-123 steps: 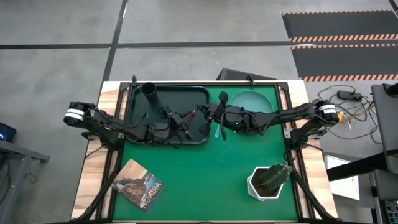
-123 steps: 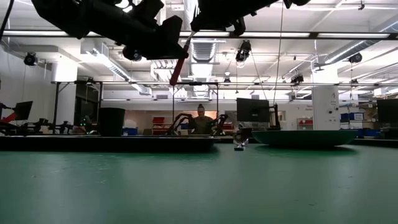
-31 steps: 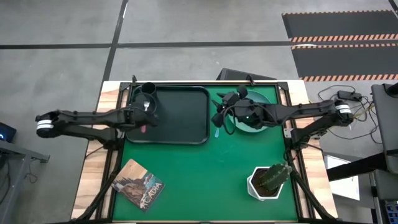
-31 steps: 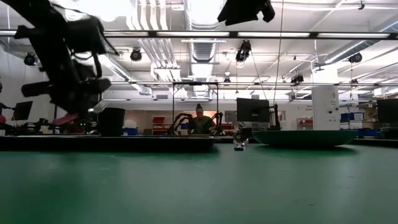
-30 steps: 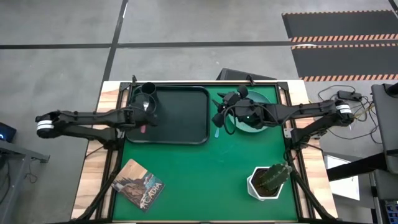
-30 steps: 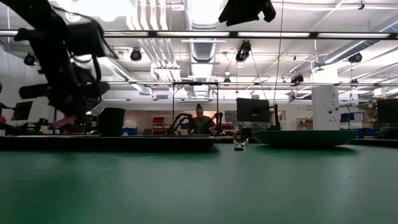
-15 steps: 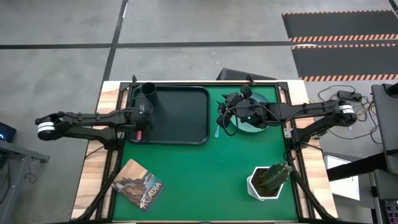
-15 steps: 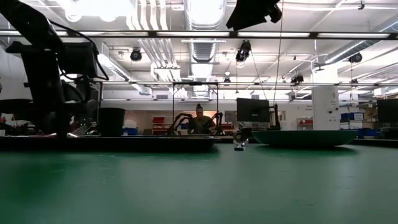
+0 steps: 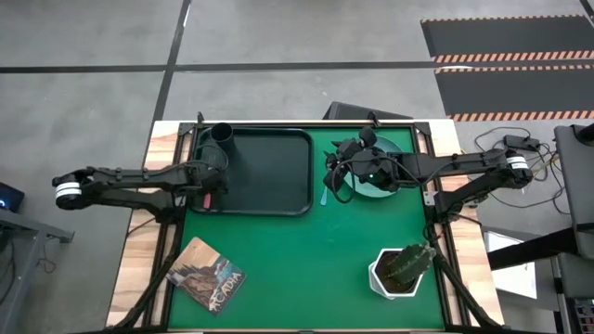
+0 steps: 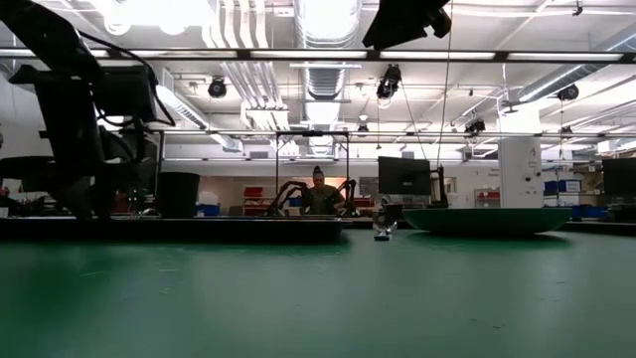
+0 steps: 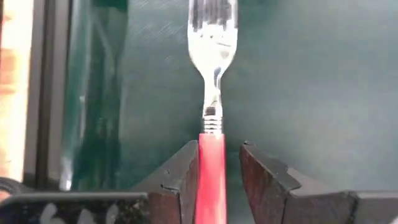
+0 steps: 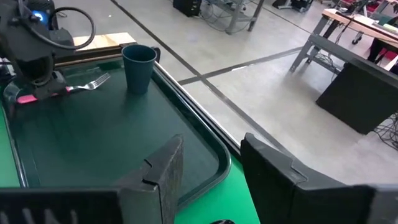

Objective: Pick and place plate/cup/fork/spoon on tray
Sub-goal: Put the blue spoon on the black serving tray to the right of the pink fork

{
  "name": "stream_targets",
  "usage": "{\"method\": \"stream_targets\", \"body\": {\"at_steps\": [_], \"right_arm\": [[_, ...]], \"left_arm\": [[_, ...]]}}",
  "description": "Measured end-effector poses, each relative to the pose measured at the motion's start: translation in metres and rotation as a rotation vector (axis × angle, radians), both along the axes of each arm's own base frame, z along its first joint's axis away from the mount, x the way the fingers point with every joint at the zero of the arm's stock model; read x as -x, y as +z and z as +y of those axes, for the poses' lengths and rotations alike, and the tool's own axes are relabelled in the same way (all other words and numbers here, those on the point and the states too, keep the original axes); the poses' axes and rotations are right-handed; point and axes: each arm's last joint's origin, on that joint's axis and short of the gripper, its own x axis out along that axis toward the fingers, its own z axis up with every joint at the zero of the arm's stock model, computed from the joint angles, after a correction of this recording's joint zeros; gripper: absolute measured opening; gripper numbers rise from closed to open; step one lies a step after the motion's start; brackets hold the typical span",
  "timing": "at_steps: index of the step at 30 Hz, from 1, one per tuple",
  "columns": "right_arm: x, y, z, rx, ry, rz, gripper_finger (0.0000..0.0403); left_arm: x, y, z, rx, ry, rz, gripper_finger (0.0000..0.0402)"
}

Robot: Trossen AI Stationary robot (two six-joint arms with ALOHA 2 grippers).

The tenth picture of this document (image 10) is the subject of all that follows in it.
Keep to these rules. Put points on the overhead LED light bar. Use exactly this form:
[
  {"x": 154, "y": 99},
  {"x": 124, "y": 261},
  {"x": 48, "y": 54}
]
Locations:
[{"x": 308, "y": 54}]

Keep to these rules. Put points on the black neighbour robot arm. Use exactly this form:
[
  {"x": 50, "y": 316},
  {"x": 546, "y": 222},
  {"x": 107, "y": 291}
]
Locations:
[
  {"x": 288, "y": 191},
  {"x": 349, "y": 191}
]

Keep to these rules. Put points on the black monitor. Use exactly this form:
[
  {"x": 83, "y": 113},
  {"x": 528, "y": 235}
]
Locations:
[
  {"x": 621, "y": 176},
  {"x": 405, "y": 176}
]

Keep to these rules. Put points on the silver ventilation duct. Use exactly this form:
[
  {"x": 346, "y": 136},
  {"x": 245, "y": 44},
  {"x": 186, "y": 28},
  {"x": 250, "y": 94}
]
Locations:
[
  {"x": 325, "y": 79},
  {"x": 571, "y": 74}
]

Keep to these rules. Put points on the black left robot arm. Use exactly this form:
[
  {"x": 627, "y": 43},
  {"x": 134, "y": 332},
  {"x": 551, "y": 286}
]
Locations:
[{"x": 40, "y": 30}]

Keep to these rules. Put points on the black cup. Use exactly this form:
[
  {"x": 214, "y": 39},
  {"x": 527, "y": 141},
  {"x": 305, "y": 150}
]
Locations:
[{"x": 179, "y": 196}]

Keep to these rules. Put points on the black neighbour station frame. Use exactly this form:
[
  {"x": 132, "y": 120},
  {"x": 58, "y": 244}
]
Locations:
[{"x": 312, "y": 133}]

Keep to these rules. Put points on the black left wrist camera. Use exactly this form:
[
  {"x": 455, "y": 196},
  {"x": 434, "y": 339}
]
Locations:
[{"x": 124, "y": 94}]

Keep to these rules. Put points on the person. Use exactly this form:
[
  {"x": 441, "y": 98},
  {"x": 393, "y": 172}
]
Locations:
[{"x": 323, "y": 199}]

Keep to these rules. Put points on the white square pillar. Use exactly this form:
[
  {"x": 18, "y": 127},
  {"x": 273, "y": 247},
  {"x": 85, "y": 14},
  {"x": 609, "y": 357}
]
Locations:
[{"x": 519, "y": 169}]

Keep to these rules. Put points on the black overhead camera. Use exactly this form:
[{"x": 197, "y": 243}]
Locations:
[{"x": 397, "y": 22}]

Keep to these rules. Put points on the black plastic tray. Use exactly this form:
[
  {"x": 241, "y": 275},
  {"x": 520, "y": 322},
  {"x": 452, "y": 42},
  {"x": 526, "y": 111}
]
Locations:
[{"x": 199, "y": 231}]

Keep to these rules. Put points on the blue storage bin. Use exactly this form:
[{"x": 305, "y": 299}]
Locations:
[{"x": 551, "y": 187}]

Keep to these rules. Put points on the teal plate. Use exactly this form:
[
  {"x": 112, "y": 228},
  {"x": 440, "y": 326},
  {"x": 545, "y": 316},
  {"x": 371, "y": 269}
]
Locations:
[{"x": 487, "y": 222}]

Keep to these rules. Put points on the green table mat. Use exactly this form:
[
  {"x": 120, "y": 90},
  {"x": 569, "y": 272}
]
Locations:
[{"x": 318, "y": 298}]

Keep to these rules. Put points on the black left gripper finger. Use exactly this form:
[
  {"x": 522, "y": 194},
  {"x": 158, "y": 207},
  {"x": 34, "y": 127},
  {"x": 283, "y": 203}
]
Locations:
[
  {"x": 105, "y": 194},
  {"x": 77, "y": 196}
]

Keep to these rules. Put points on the red storage bin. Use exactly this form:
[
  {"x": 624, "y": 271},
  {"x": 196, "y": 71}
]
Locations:
[
  {"x": 489, "y": 195},
  {"x": 253, "y": 192}
]

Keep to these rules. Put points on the black ceiling spotlight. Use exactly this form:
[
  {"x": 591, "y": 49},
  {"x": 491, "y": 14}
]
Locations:
[
  {"x": 217, "y": 88},
  {"x": 568, "y": 93},
  {"x": 388, "y": 84}
]

